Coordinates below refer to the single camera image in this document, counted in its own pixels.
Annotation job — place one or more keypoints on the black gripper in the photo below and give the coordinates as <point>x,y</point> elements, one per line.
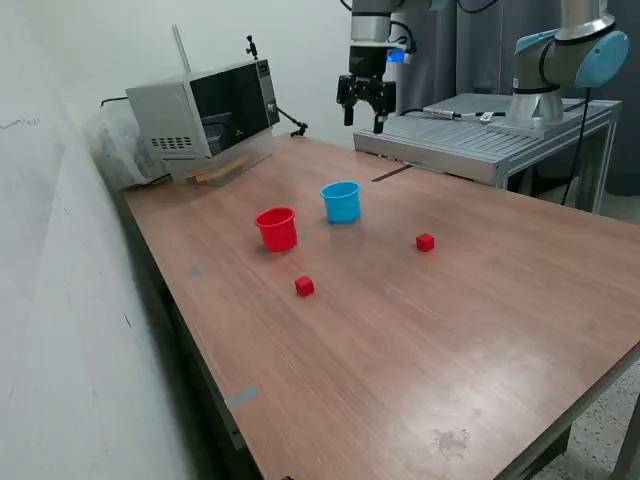
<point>367,82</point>

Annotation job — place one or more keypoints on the red cube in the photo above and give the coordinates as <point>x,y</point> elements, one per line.
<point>304,286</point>
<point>425,243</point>

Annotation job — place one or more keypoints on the aluminium robot base table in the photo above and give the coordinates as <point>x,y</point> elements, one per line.
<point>450,140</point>

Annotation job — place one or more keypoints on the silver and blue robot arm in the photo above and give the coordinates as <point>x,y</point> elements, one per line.
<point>535,65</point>

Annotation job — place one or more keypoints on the blue plastic cup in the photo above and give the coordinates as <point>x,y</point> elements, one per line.
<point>342,207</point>

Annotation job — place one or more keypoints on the clear plastic box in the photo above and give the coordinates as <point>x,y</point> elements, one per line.
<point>252,152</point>

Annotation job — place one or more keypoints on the red plastic cup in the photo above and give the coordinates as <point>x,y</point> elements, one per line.
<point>277,235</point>

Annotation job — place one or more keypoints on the wooden stick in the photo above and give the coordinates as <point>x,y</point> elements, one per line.
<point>222,172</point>
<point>215,167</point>

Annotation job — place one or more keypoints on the white rod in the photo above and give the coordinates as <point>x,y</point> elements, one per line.
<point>181,47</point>

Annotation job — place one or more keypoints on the silver microwave oven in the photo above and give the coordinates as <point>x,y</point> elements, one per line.
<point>165,115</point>

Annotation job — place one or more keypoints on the clear plastic bag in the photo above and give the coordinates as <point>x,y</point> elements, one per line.
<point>120,150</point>

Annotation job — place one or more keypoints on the long grey tape strip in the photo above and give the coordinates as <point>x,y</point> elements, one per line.
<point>241,396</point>

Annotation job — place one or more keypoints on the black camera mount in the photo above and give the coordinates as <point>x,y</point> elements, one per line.
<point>251,47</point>

